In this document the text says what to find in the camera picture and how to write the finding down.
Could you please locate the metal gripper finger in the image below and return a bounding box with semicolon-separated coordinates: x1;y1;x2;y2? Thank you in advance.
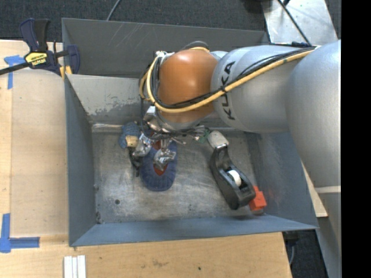
152;147;177;172
132;134;153;158

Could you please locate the blue knitted cloth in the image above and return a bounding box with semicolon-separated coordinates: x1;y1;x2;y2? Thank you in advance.
118;121;179;192

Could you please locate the grey metal bin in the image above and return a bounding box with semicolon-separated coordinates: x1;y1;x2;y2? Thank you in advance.
60;17;320;247

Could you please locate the white rounded object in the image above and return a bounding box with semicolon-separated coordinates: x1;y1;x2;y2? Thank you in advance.
208;130;230;150

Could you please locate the black tape dispenser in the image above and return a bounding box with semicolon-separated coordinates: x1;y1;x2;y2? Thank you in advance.
209;143;257;211

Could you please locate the orange-red block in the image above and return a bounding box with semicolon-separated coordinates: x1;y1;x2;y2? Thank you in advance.
248;185;268;213

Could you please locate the pale wood flat board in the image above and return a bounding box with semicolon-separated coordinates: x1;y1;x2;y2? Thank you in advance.
10;68;70;239

